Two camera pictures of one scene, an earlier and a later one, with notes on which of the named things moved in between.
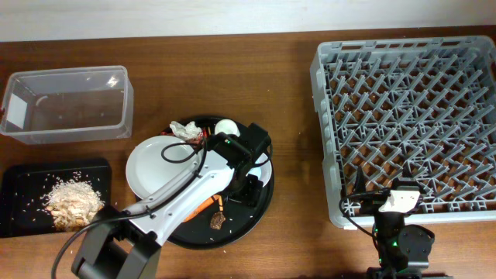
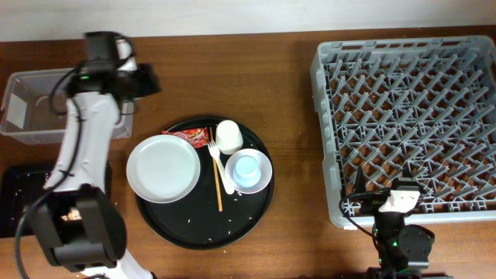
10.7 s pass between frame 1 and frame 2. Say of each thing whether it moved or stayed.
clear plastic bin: stayed
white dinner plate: stayed
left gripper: moved
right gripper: stayed
